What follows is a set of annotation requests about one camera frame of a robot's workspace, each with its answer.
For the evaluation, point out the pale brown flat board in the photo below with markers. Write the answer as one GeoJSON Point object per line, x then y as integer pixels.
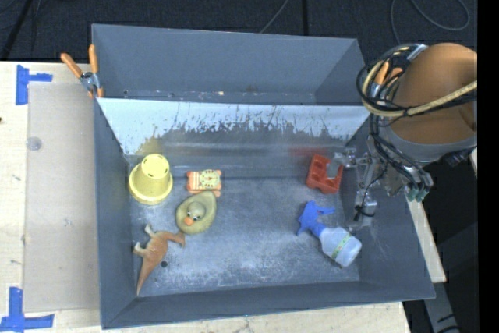
{"type": "Point", "coordinates": [58, 187]}

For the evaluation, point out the orange toy clock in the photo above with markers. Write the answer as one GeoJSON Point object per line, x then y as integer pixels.
{"type": "Point", "coordinates": [204, 181]}

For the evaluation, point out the red-orange toy block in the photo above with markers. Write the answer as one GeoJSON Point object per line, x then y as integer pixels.
{"type": "Point", "coordinates": [317, 173]}

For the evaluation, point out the yellow plastic cup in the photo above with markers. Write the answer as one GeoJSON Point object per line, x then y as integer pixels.
{"type": "Point", "coordinates": [152, 179]}

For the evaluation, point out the yellow rubber duck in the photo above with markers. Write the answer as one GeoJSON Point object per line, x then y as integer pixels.
{"type": "Point", "coordinates": [197, 214]}

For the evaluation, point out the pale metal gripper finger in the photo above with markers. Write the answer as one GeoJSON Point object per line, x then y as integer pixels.
{"type": "Point", "coordinates": [365, 211]}
{"type": "Point", "coordinates": [347, 160]}

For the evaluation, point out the black cylinder on white bracket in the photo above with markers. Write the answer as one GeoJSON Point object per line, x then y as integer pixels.
{"type": "Point", "coordinates": [455, 158]}

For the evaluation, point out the grey metal bin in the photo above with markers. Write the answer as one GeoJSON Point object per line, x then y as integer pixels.
{"type": "Point", "coordinates": [249, 245]}

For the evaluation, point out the blue and clear spray bottle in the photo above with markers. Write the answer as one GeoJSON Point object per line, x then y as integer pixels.
{"type": "Point", "coordinates": [335, 239]}

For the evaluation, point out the orange toy dinosaur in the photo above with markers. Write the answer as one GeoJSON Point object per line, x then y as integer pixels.
{"type": "Point", "coordinates": [156, 247]}

